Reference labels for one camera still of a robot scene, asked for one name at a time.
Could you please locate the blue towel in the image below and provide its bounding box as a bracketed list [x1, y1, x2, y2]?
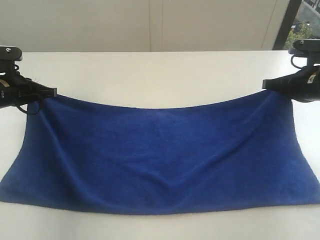
[0, 90, 320, 215]

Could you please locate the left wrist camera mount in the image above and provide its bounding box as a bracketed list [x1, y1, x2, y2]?
[0, 45, 23, 74]

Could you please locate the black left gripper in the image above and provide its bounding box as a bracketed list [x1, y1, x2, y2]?
[0, 72, 58, 109]

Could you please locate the black window frame post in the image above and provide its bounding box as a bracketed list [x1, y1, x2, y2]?
[272, 0, 302, 51]

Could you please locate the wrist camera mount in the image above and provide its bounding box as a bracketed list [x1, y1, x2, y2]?
[0, 45, 23, 74]
[288, 38, 320, 66]

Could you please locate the green tree outside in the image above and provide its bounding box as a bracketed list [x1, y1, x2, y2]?
[283, 22, 312, 50]

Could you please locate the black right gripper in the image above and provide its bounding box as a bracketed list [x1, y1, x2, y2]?
[262, 65, 320, 103]

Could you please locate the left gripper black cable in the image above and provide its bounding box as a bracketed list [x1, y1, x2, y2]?
[14, 94, 45, 116]

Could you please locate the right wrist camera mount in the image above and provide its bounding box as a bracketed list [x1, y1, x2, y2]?
[288, 38, 320, 66]

